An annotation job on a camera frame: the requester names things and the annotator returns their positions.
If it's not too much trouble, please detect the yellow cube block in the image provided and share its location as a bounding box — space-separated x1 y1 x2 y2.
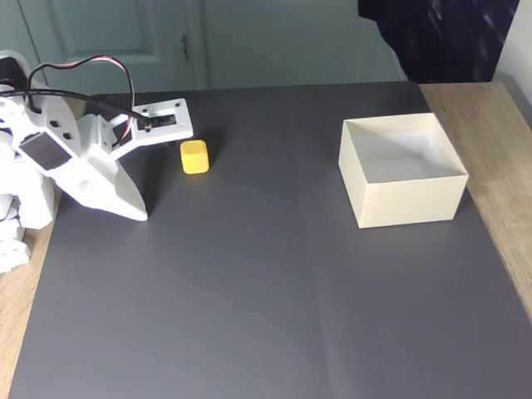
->
180 139 211 175

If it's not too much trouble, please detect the cream open cardboard box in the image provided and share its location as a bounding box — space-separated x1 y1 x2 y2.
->
337 111 470 229

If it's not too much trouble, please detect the grey-green panelled door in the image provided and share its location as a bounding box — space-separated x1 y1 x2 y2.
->
18 0 196 93

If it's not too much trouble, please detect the dark grey table mat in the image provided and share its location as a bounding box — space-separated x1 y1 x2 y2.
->
7 81 532 399

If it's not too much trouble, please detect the black cloth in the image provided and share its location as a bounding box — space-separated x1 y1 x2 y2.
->
357 0 520 84

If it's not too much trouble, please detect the thick black cable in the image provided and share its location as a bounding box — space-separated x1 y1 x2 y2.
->
0 88 151 128

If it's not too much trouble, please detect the thin red black servo wire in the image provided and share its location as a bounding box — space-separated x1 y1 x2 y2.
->
27 55 139 149

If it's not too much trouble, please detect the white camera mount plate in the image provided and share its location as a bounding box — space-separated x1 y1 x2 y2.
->
101 98 195 161

